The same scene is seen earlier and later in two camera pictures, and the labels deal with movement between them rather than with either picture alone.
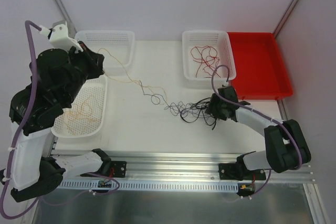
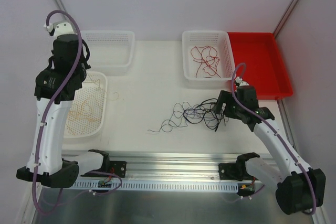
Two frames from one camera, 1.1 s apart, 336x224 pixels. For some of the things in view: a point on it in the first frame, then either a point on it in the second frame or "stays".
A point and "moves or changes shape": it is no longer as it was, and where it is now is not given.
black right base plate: (238, 171) stays
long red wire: (207, 55) stays
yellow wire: (134, 80) → (91, 82)
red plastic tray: (260, 71) stays
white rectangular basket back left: (117, 48) stays
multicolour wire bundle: (191, 112) moves or changes shape
